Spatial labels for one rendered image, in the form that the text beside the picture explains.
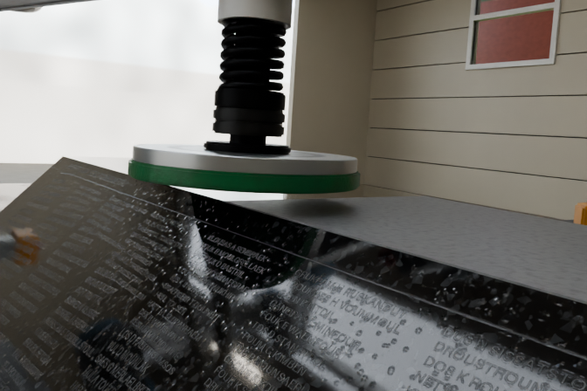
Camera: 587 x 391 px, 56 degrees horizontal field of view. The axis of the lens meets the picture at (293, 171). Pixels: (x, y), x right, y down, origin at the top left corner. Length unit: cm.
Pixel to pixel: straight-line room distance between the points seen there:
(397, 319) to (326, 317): 5
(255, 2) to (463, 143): 781
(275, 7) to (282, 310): 27
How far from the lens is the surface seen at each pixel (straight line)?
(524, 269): 34
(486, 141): 803
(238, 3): 51
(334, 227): 41
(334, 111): 925
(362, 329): 33
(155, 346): 44
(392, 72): 940
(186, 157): 44
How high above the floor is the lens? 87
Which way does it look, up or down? 4 degrees down
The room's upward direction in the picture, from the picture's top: 4 degrees clockwise
